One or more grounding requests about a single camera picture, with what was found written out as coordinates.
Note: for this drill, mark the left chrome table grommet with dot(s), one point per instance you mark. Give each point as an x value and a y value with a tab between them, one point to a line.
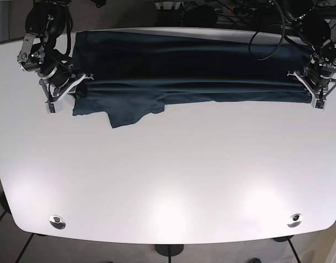
57	222

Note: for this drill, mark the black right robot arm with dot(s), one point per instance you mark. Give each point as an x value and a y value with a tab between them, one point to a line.
46	51

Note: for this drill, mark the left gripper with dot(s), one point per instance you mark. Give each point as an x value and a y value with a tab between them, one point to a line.
318	88

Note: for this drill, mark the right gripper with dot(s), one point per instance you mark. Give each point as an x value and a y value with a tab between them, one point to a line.
58	86

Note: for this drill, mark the chrome table grommet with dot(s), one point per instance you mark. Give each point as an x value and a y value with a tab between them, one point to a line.
294	220
57	222

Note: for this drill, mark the dark teal T-shirt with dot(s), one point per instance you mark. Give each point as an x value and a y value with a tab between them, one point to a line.
136	74

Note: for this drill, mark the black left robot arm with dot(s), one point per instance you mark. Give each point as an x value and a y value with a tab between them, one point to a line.
303	27

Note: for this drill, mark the front black table foot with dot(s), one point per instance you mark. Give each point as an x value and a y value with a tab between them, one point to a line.
169	250

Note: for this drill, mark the grey sneaker shoe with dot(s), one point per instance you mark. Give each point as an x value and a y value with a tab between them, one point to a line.
255	260

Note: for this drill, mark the right chrome table grommet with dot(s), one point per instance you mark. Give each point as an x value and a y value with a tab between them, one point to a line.
294	220

